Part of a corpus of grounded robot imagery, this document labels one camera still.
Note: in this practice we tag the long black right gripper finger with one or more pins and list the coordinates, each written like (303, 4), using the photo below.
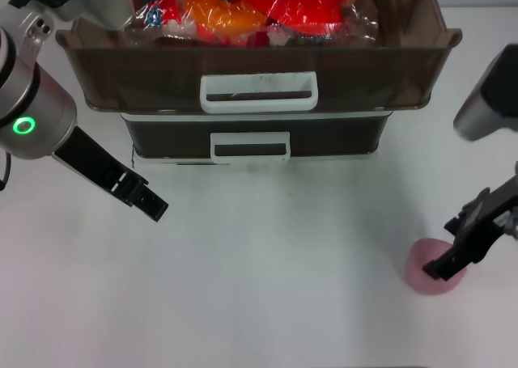
(447, 265)

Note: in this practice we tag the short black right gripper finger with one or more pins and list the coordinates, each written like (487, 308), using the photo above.
(455, 225)

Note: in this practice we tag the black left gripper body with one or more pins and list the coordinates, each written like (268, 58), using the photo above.
(93, 162)

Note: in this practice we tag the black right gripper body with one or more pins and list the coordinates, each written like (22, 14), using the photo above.
(487, 222)

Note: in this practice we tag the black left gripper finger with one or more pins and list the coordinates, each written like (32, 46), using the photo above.
(150, 203)

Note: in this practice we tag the pink peach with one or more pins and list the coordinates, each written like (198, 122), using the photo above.
(423, 259)

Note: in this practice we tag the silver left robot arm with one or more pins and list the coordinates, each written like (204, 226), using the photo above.
(40, 97)

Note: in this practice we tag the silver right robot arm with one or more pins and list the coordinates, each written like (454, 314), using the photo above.
(485, 97)

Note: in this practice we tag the thin black thread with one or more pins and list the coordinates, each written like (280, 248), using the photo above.
(132, 157)

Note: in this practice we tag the clear bag with blue print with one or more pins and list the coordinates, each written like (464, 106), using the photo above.
(149, 24)

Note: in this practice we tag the small red snack bag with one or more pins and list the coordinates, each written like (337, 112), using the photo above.
(172, 8)

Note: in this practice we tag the orange snack bag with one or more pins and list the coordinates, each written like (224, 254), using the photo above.
(224, 14)

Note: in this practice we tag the clear crumpled plastic bag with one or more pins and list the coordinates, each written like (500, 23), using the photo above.
(362, 18)

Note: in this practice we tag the large red snack bag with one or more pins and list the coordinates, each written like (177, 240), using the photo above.
(311, 12)

